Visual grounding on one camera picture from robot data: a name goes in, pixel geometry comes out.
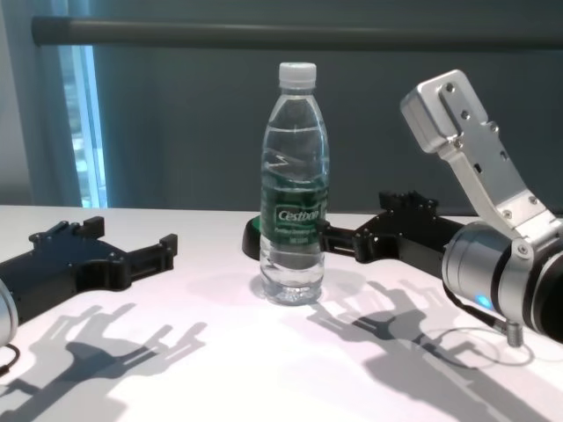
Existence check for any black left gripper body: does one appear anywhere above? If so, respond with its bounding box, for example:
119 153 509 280
0 221 132 325

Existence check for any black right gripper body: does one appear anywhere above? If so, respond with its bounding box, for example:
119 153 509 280
350 206 466 280

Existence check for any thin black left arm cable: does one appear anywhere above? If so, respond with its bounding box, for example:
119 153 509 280
0 345 21 375

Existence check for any narrow bright window strip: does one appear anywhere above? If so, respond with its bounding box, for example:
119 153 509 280
58 46 109 209

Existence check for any clear Cestbon water bottle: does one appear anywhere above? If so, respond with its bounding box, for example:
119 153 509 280
258 61 331 307

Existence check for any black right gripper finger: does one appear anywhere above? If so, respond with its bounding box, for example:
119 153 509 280
319 221 360 261
379 190 440 217

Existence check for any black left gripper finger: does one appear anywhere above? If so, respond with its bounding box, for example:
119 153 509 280
69 215 107 241
117 233 179 287

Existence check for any thin right arm cable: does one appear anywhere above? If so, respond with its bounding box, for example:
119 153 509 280
424 283 542 367

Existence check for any grey horizontal rail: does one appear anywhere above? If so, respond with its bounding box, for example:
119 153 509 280
31 16 563 51

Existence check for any green YES button black base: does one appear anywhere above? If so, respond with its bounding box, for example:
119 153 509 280
239 216 266 264

